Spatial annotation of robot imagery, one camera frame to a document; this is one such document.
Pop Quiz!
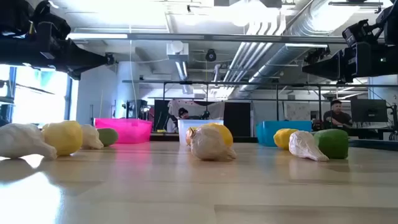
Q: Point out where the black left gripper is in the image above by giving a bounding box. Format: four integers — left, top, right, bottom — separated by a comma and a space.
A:
29, 34, 107, 81

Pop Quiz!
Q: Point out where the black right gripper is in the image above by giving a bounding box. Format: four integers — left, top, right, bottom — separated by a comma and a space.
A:
301, 42, 374, 83

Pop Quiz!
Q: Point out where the green lime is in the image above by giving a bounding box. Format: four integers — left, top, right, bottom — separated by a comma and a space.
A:
313, 128, 349, 161
97, 128, 119, 147

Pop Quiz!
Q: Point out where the white garlic bulb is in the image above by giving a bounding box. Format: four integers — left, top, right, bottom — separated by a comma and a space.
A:
0, 123, 58, 161
80, 124, 104, 151
189, 124, 238, 162
288, 130, 330, 162

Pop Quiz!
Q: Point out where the yellow lemon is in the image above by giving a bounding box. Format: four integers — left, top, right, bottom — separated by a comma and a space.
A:
185, 126, 196, 146
206, 122, 234, 148
41, 120, 84, 157
273, 128, 300, 151

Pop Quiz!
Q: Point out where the ceiling strip light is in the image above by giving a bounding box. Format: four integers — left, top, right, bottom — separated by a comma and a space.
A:
67, 32, 129, 40
285, 43, 330, 49

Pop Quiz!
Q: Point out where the black pipe rack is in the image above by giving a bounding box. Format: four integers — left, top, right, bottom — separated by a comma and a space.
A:
121, 79, 398, 131

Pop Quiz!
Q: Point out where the person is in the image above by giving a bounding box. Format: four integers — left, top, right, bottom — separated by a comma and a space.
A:
177, 106, 191, 121
322, 99, 354, 129

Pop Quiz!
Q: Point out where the black computer monitor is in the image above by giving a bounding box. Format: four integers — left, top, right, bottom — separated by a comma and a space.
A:
350, 98, 389, 123

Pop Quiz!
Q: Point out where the bright window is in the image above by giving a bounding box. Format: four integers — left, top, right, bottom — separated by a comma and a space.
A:
0, 63, 74, 126

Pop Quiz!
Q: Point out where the black background equipment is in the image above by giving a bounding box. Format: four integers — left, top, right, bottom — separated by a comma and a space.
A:
121, 99, 154, 121

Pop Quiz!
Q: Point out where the dark office desk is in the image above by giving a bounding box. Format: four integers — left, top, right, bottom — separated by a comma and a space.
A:
348, 124, 398, 141

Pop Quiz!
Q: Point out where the pink plastic basket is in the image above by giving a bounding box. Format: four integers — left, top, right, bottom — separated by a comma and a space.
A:
93, 117, 154, 144

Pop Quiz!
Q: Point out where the blue plastic basket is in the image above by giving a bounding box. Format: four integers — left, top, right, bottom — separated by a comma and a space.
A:
256, 120, 313, 147

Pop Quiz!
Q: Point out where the white ceiling box unit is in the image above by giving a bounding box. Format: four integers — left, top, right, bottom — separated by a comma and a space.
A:
166, 40, 190, 62

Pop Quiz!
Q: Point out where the black partition panel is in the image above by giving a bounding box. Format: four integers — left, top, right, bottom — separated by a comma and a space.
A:
223, 101, 252, 138

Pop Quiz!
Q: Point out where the white plastic basket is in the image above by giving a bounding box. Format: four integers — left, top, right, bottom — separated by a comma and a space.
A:
177, 119, 224, 146

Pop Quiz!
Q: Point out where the white draped cloth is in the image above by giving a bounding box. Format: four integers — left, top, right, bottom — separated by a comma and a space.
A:
167, 99, 226, 121

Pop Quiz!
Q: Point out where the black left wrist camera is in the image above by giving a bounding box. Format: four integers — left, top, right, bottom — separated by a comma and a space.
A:
32, 0, 72, 40

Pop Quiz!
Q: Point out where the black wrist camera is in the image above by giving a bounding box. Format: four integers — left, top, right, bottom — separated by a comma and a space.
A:
32, 0, 72, 40
341, 19, 379, 48

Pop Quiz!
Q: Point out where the silver ceiling duct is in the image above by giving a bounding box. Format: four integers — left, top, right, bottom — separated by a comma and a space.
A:
239, 0, 368, 97

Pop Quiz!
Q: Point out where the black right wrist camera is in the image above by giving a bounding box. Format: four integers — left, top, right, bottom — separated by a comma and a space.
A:
341, 19, 379, 48

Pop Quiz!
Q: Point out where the grey overhead frame beam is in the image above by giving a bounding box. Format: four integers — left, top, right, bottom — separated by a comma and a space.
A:
67, 32, 351, 44

